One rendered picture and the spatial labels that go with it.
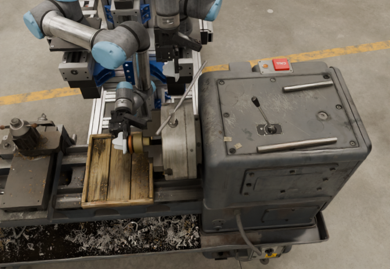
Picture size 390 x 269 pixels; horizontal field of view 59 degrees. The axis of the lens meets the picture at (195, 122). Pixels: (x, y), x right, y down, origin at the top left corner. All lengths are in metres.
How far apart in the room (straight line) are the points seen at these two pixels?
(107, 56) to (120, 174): 0.55
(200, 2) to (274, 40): 2.06
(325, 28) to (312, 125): 2.57
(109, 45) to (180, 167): 0.52
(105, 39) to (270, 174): 0.78
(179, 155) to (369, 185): 1.82
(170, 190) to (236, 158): 0.46
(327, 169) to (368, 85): 2.10
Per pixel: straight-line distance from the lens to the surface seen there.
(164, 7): 1.16
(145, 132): 1.41
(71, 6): 1.70
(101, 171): 1.64
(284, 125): 1.30
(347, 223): 2.63
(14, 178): 1.65
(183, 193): 1.56
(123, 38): 1.35
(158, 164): 1.34
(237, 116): 1.30
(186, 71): 1.70
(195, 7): 1.59
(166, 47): 1.21
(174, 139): 1.28
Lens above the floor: 2.29
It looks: 54 degrees down
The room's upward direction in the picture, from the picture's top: straight up
